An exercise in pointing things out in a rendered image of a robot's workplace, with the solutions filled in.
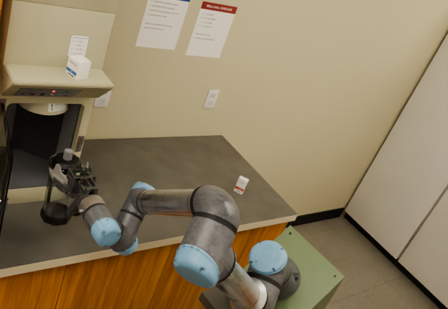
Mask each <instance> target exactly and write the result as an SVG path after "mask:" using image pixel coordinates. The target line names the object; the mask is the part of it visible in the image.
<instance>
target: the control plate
mask: <svg viewBox="0 0 448 309"><path fill-rule="evenodd" d="M52 91H55V92H52ZM66 91H68V92H67V93H66ZM81 91H82V90H67V89H26V88H20V89H19V90H18V91H17V92H16V93H15V94H14V95H13V96H37V97H66V95H67V97H74V96H75V95H76V94H78V93H80V92H81ZM21 93H24V95H22V94H21ZM32 93H34V94H35V95H31V94H32ZM41 93H46V95H45V96H40V94H41ZM51 94H53V96H51ZM59 95H60V96H59Z"/></svg>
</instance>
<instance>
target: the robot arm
mask: <svg viewBox="0 0 448 309"><path fill-rule="evenodd" d="M88 164H89V163H88V162H87V164H86V165H85V167H84V166H83V168H68V172H67V177H66V176H65V175H64V174H63V173H62V170H61V166H60V165H59V164H56V165H55V168H54V169H53V170H52V169H51V168H50V167H49V173H50V175H51V178H52V180H53V183H54V185H55V186H56V188H57V189H58V190H60V191H61V192H63V193H64V194H67V196H69V197H71V198H74V199H75V200H74V202H73V203H72V204H71V205H70V207H69V208H68V209H67V216H82V217H83V220H84V221H85V224H86V225H87V227H88V229H89V231H90V233H91V235H92V237H93V239H94V240H95V241H96V243H97V244H98V245H99V246H102V247H103V246H105V247H109V248H111V249H112V251H114V252H117V253H118V254H120V255H121V256H127V255H130V254H132V253H133V252H134V251H135V250H136V248H137V246H138V238H137V236H136V233H137V231H138V229H139V227H140V225H141V223H142V221H143V219H144V217H145V215H146V214H152V215H164V216H187V217H192V219H191V222H190V223H189V226H188V228H187V231H186V233H185V235H184V237H183V239H182V241H181V244H180V246H179V247H178V249H177V251H176V255H175V258H174V261H173V266H174V269H175V270H176V272H177V273H178V274H179V275H180V276H182V277H183V278H185V279H187V281H189V282H191V283H192V284H195V285H197V286H200V287H203V288H212V287H214V286H215V287H216V288H217V289H218V290H220V291H221V292H222V293H223V294H224V295H225V296H226V297H228V299H229V301H230V305H231V307H232V309H274V307H275V304H276V301H277V300H284V299H286V298H289V297H290V296H292V295H293V294H294V293H295V292H296V291H297V289H298V287H299V284H300V279H301V277H300V272H299V269H298V267H297V265H296V263H294V261H292V259H290V258H288V257H287V253H286V251H285V249H284V248H283V247H282V246H281V245H280V244H279V243H277V242H275V241H272V240H264V241H261V242H259V243H257V244H256V245H255V246H254V247H253V248H252V249H251V251H250V253H249V268H248V271H247V272H246V271H244V269H242V267H241V266H240V265H239V264H238V263H237V262H236V255H235V252H234V250H233V249H232V247H231V245H232V243H233V240H234V238H235V235H236V233H237V230H238V228H239V223H240V215H239V209H238V207H237V204H236V202H235V201H234V199H233V198H232V196H231V195H230V194H229V193H228V192H226V191H225V190H223V189H222V188H219V187H217V186H212V185H201V186H198V187H197V188H195V189H169V190H155V189H154V188H153V187H152V186H150V185H149V184H147V183H144V182H136V183H135V184H134V185H133V188H132V189H131V190H130V191H129V195H128V197H127V198H126V200H125V202H124V204H123V206H122V208H121V210H120V212H119V214H118V215H117V218H114V217H113V215H112V214H111V213H110V211H109V209H108V208H107V205H106V204H105V202H104V200H103V199H102V198H101V197H100V196H99V194H98V190H99V189H98V187H97V185H96V184H95V180H96V177H97V176H96V175H95V173H94V172H93V170H92V168H91V167H89V169H88ZM91 171H92V173H93V176H92V174H91ZM67 179H68V180H67ZM66 182H67V184H66Z"/></svg>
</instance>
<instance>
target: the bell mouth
mask: <svg viewBox="0 0 448 309"><path fill-rule="evenodd" d="M18 104H19V105H20V106H21V107H23V108H24V109H26V110H28V111H30V112H32V113H37V114H40V115H59V114H61V113H64V112H65V111H66V110H67V109H68V104H51V103H18Z"/></svg>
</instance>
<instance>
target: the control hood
mask: <svg viewBox="0 0 448 309"><path fill-rule="evenodd" d="M65 72H66V67H48V66H37V65H16V64H4V65H3V70H2V76H1V84H0V94H1V95H2V96H13V95H14V94H15V93H16V92H17V91H18V90H19V89H20V88H26V89H67V90H82V91H81V92H80V93H78V94H76V95H75V96H74V97H81V98H99V97H100V96H102V95H104V94H105V93H107V92H109V91H110V90H112V89H113V88H114V87H115V86H114V84H113V83H112V82H111V81H110V80H109V78H108V77H107V76H106V74H105V73H104V72H103V71H102V70H101V69H90V70H89V75H88V78H87V79H79V80H75V79H73V78H72V77H70V76H69V75H68V74H67V73H65Z"/></svg>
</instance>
